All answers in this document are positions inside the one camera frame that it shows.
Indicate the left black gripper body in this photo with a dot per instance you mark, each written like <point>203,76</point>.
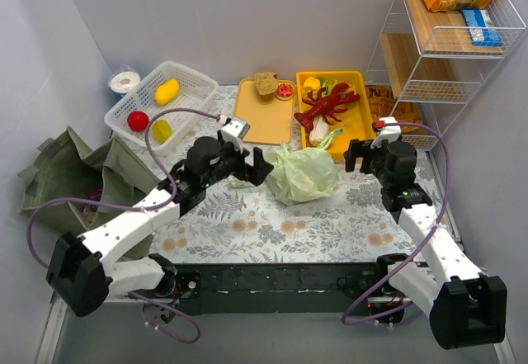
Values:
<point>249,167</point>

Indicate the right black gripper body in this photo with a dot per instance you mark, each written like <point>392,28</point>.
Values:
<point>364,156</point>

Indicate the light green plastic bag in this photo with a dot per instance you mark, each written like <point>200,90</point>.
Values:
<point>304,175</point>

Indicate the white perforated plastic basket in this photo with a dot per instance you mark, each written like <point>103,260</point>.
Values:
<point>197,91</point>

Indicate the olive green canvas bag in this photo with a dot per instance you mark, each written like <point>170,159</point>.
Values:
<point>67,166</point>

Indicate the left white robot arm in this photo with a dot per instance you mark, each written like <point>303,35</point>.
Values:
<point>86,270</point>

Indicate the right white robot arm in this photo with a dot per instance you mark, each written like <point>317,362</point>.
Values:
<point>464,306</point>

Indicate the white toy radish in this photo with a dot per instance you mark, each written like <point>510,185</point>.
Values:
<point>319,132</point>

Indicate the deep yellow plastic bin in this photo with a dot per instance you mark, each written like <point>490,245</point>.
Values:
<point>356,122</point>

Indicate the red toy lobster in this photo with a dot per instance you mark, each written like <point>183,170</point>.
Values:
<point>326,106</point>

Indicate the pale yellow flat tray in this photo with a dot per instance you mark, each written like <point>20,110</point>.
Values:
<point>271,121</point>

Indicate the orange chips bag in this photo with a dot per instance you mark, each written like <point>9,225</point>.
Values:
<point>382,103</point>

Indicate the yellow green toy starfruit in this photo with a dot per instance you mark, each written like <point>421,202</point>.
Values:
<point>161,130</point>

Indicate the yellow toy pepper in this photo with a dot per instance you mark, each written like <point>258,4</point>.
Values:
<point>311,86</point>

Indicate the yellow toy fruit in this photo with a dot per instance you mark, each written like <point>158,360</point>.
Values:
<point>166,92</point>

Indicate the red toy apple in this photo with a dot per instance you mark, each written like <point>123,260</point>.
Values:
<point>137,121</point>

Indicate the bread slice rear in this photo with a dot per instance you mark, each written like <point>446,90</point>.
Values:
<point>266,84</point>

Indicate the tissue roll in blue wrap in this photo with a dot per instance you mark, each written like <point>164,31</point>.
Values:
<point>123,81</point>

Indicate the blue snack box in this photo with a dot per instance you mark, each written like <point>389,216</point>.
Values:
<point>481,28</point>

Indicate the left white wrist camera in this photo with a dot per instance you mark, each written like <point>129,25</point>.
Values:
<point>233,131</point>

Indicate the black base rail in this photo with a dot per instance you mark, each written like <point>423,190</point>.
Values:
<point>267,288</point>

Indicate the white wire shelf rack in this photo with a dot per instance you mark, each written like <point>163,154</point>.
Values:
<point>428,59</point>

